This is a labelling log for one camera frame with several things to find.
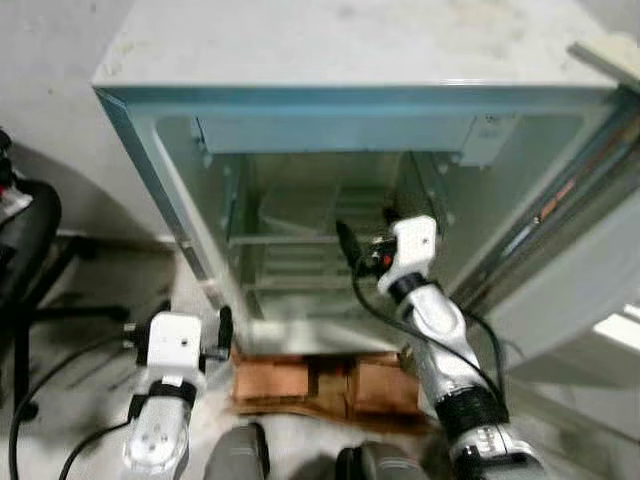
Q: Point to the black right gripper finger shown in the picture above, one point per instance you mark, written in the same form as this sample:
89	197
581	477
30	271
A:
347	243
395	212

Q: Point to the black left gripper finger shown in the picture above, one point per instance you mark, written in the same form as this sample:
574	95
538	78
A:
225	328

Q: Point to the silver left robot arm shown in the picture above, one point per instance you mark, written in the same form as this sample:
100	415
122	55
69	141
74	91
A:
155	440

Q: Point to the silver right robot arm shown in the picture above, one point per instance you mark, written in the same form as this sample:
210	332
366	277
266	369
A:
440	330

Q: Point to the clear fridge shelf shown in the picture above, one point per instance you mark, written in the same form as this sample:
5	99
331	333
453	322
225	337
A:
290	239

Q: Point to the grey small fridge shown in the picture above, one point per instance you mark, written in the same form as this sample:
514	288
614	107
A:
350	40

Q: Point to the white fridge door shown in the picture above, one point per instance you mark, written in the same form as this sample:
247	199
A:
570	290

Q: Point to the red brick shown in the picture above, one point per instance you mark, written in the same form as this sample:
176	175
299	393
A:
385	385
270	380

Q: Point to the freezer compartment flap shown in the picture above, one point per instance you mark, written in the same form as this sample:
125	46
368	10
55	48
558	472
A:
330	135

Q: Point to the grey robot left leg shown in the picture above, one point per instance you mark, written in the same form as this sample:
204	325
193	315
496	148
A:
238	455

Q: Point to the grey robot leg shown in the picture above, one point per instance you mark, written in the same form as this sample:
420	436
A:
238	455
380	465

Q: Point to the brown wooden board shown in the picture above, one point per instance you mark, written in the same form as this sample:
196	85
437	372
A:
300	412

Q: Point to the grey robot right leg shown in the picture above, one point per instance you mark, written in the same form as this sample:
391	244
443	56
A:
380	465

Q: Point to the beige flat board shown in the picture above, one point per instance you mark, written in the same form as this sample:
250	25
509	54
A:
610	60

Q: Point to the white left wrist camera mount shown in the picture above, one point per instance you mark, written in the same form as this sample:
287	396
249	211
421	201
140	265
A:
175	345

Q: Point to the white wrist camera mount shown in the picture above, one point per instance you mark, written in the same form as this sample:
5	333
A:
175	345
415	245

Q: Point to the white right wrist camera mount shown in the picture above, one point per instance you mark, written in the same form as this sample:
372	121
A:
415	245

